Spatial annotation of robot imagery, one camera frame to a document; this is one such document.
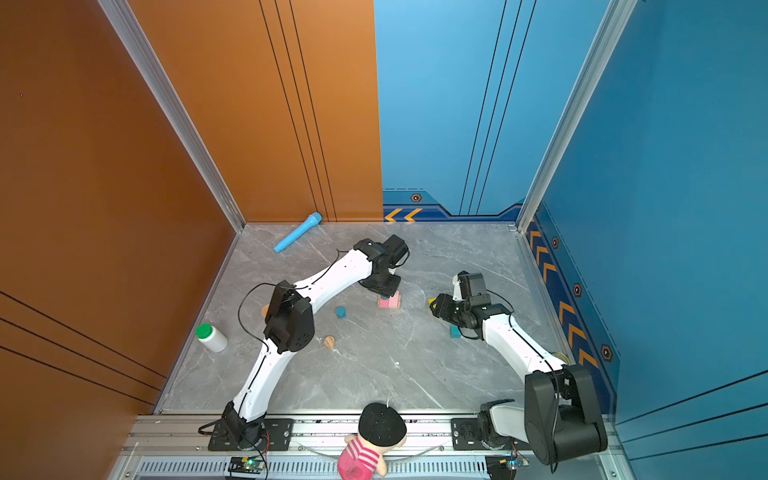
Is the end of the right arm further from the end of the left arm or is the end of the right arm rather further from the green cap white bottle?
the green cap white bottle

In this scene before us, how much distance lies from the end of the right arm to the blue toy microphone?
2.05 feet

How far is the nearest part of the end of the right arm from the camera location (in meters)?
0.63

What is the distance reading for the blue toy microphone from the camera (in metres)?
1.14

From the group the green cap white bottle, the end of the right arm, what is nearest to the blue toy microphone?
the green cap white bottle

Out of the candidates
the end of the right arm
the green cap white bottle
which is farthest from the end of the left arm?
the green cap white bottle

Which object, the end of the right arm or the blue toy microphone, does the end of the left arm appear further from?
the blue toy microphone
